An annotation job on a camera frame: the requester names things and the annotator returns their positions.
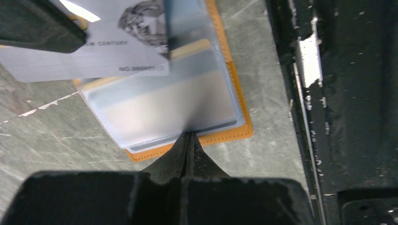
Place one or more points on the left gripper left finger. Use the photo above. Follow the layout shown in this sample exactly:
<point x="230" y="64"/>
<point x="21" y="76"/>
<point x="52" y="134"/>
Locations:
<point x="146" y="197"/>

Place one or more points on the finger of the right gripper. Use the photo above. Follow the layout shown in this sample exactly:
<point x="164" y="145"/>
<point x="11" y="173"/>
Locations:
<point x="38" y="25"/>

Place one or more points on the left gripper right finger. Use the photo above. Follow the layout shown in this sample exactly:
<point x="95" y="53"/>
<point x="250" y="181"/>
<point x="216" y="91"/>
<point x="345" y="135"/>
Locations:
<point x="208" y="196"/>

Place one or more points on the gold striped card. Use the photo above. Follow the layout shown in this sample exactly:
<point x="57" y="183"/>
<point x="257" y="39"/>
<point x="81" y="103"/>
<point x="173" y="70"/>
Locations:
<point x="143" y="112"/>

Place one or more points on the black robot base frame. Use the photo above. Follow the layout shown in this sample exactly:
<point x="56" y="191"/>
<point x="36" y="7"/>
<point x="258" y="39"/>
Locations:
<point x="339" y="60"/>

